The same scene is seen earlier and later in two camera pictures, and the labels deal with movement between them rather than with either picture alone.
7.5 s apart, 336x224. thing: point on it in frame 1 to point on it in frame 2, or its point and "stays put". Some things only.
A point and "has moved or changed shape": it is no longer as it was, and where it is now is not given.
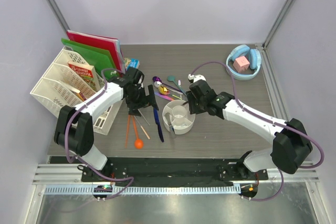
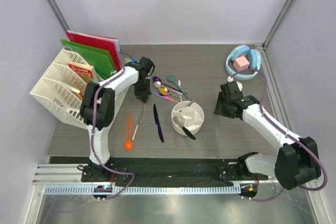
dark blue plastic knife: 156,118 stays put
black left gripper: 147,101 to 143,96
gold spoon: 163,90 stays put
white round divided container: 182,121 has moved or changed shape
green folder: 104,60 stays put
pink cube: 241,64 stays put
